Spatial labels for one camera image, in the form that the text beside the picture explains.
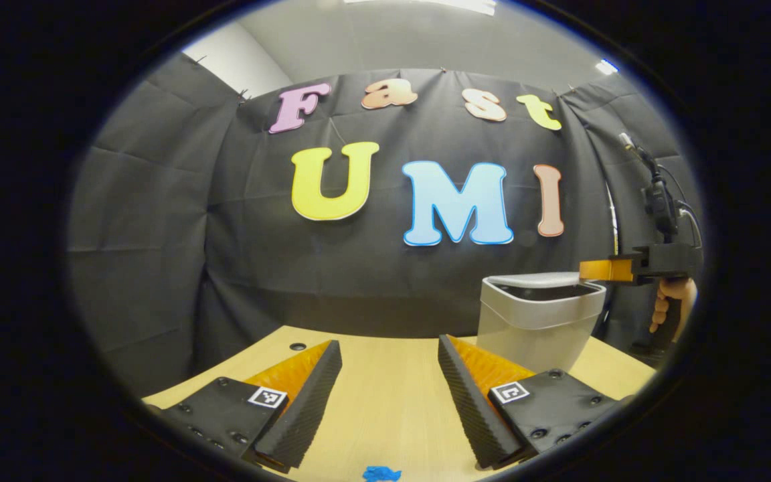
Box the black backdrop cloth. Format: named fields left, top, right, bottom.
left=66, top=50, right=704, bottom=399

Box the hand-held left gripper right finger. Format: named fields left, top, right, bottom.
left=438, top=334, right=628, bottom=470

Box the wooden desktop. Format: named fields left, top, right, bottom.
left=141, top=325, right=657, bottom=482

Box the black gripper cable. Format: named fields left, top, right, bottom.
left=675, top=199, right=703, bottom=250

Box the grey desktop garbage bin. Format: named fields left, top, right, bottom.
left=476, top=271, right=607, bottom=376

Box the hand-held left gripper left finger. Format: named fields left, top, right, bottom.
left=151, top=339, right=343, bottom=475

